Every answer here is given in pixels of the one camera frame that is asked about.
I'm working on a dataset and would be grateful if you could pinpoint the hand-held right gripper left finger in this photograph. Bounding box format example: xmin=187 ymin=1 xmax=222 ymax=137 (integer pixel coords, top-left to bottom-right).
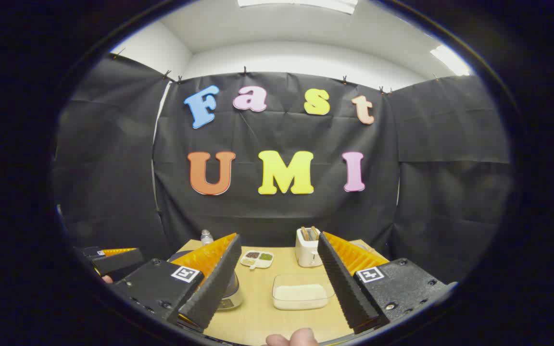
xmin=113 ymin=233 xmax=242 ymax=333

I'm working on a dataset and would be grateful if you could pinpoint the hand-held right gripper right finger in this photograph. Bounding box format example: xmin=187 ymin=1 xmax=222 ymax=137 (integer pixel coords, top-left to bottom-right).
xmin=317 ymin=232 xmax=458 ymax=335

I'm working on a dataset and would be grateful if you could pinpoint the dark grey rice cooker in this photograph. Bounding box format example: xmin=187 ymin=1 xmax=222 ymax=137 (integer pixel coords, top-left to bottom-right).
xmin=168 ymin=250 xmax=244 ymax=311

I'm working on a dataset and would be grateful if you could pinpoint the clear container of rice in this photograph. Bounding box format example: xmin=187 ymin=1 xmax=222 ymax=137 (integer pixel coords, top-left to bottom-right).
xmin=272 ymin=274 xmax=335 ymax=311

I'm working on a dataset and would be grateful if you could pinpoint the white divided bean dish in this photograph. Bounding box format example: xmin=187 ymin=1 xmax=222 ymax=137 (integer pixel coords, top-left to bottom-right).
xmin=240 ymin=250 xmax=275 ymax=271

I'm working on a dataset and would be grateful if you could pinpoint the white toaster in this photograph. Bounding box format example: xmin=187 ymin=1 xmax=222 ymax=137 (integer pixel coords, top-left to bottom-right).
xmin=295 ymin=227 xmax=325 ymax=268

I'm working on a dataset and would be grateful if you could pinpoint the black backdrop cloth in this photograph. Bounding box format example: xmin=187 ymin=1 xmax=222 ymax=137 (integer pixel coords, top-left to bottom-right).
xmin=52 ymin=53 xmax=513 ymax=284

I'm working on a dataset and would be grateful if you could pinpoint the ceiling light panel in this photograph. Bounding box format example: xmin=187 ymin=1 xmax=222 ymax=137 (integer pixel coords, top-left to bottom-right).
xmin=430 ymin=45 xmax=473 ymax=77
xmin=238 ymin=0 xmax=358 ymax=15

